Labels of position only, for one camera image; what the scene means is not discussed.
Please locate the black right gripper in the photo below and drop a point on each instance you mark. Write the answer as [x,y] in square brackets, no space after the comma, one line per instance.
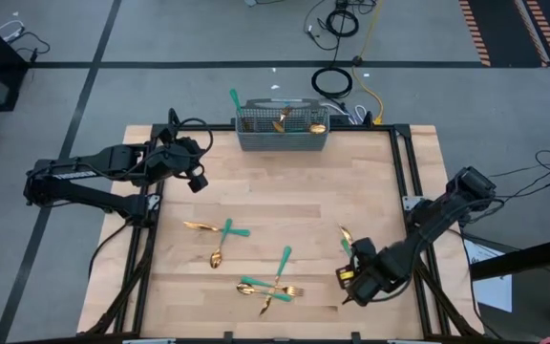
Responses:
[370,277]

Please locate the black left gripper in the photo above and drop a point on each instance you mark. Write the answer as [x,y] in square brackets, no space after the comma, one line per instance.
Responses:
[182,157]

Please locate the gold utensils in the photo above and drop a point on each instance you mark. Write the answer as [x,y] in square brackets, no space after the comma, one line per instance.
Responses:
[282,117]

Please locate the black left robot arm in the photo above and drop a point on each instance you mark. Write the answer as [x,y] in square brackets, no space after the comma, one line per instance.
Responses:
[112,160]

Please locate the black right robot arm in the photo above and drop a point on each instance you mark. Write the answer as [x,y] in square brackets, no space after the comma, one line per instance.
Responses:
[468,186]

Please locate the grey plastic silverware basket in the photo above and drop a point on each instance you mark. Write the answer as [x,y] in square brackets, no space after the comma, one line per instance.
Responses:
[280,142]

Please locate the silver metal plate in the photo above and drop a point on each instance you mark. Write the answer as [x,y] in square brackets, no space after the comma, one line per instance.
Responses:
[148,341]
[413,341]

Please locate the white paper sheet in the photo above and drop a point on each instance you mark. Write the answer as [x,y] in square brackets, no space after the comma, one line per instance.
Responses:
[492,291]

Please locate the black desk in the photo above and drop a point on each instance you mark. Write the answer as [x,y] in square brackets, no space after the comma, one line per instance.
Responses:
[518,260]

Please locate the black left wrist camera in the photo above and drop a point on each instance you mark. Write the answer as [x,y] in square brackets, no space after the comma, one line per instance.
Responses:
[198,184]

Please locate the white metal bracket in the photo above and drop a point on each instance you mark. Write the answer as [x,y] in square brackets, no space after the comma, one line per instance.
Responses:
[154,203]
[409,202]

